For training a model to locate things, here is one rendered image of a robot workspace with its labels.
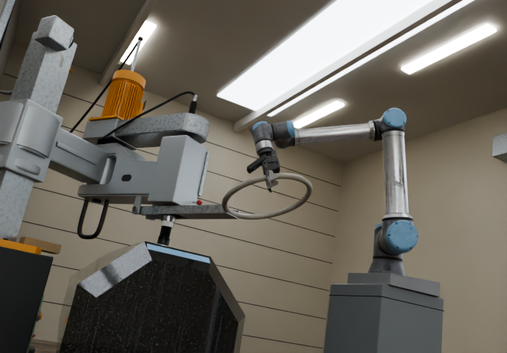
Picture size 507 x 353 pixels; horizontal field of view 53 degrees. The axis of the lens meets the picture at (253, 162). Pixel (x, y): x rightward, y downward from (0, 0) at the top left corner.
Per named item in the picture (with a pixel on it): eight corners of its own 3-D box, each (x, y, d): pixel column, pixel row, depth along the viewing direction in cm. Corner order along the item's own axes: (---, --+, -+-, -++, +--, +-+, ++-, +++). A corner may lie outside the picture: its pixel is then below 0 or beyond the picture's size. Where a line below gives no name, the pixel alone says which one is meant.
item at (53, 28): (37, 32, 284) (44, 10, 288) (32, 44, 298) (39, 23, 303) (73, 47, 293) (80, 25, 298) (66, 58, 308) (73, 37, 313)
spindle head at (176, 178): (125, 205, 306) (142, 137, 320) (149, 215, 324) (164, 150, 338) (170, 206, 287) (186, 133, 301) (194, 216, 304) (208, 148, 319)
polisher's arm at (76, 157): (10, 140, 266) (24, 98, 274) (-29, 143, 283) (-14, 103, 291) (109, 185, 325) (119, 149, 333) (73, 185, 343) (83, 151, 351)
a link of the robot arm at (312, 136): (391, 122, 286) (271, 133, 283) (397, 115, 274) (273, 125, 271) (394, 142, 282) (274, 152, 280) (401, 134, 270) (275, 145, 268)
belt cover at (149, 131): (80, 143, 349) (87, 121, 354) (107, 156, 369) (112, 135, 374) (188, 134, 298) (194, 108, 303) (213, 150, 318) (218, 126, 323)
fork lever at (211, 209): (128, 212, 305) (130, 204, 306) (150, 220, 320) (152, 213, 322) (222, 211, 269) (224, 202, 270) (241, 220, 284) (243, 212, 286)
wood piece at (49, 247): (22, 245, 270) (25, 236, 272) (17, 246, 278) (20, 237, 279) (58, 253, 282) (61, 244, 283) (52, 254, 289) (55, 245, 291)
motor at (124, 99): (87, 120, 351) (102, 69, 364) (119, 137, 376) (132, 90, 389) (116, 116, 337) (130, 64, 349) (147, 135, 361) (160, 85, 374)
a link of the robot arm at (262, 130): (269, 118, 261) (250, 121, 260) (274, 138, 255) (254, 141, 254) (269, 128, 269) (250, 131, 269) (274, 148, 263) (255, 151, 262)
